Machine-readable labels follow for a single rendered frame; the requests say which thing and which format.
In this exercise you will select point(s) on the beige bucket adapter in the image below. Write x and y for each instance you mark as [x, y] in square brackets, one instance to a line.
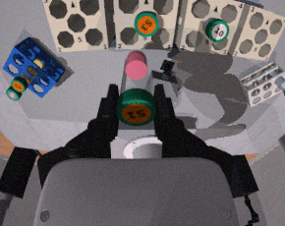
[257, 27]
[125, 14]
[80, 25]
[189, 26]

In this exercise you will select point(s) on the blue tube rack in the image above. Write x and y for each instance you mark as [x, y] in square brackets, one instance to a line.
[28, 54]

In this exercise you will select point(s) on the white tube rack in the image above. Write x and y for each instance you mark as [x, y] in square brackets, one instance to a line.
[257, 79]

